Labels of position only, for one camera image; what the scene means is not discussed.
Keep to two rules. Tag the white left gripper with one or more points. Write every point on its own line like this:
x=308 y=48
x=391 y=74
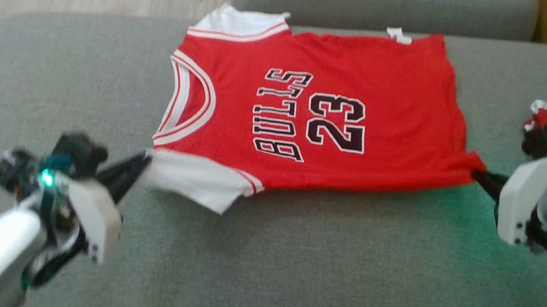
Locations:
x=96 y=221

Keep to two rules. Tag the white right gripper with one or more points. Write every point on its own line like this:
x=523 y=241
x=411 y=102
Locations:
x=520 y=202

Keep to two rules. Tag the red Bulls jersey white sleeves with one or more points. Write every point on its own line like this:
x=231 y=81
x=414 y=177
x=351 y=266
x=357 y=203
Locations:
x=340 y=63

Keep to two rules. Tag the large grey sofa seat cushion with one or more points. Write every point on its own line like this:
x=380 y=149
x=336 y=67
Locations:
x=291 y=269

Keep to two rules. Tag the small grey sofa seat cushion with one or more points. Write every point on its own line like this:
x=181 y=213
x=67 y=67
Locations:
x=373 y=5

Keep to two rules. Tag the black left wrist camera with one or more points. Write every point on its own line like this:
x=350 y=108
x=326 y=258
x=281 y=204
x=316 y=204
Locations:
x=77 y=154

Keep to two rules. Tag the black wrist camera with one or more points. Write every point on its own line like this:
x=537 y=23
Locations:
x=545 y=138
x=77 y=154

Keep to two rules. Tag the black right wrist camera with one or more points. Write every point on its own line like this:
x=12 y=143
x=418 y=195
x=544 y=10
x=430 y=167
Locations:
x=545 y=138

